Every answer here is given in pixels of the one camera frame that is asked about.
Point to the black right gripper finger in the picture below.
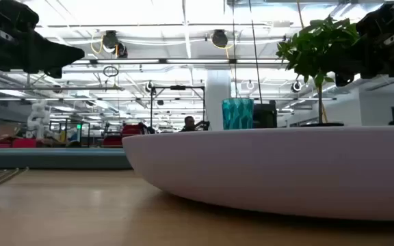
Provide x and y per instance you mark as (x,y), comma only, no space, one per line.
(344,80)
(364,61)

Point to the teal faceted plastic cup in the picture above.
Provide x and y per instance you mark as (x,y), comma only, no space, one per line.
(237,114)

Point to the pale lavender plate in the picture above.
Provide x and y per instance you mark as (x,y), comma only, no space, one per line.
(269,171)

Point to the blue plastic tray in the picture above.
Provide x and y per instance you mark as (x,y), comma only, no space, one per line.
(46,159)

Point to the green potted plant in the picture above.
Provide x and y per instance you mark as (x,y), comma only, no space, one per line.
(316,44)

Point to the white humanoid robot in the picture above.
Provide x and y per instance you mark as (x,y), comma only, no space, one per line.
(38,118)

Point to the red storage bin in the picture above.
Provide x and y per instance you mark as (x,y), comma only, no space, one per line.
(24,143)

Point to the black box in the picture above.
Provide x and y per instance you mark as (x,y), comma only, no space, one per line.
(265,116)

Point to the red bin shelf rack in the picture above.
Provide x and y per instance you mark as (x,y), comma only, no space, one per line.
(121,135)

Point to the person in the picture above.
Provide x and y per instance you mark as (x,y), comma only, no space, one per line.
(189,123)

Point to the black workstation frame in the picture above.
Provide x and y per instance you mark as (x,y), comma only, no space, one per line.
(178,87)

